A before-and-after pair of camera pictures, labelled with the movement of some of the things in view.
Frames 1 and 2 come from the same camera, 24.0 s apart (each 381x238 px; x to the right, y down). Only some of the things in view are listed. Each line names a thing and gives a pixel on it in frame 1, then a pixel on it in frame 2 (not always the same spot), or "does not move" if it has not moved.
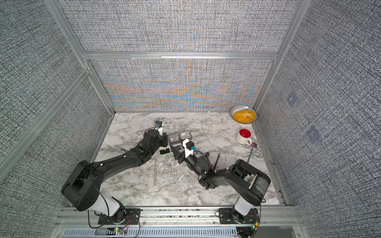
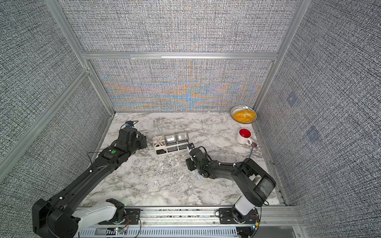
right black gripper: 179,155 to 189,163
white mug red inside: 243,136 does not move
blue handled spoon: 253,145 does not move
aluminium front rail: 73,217 does not move
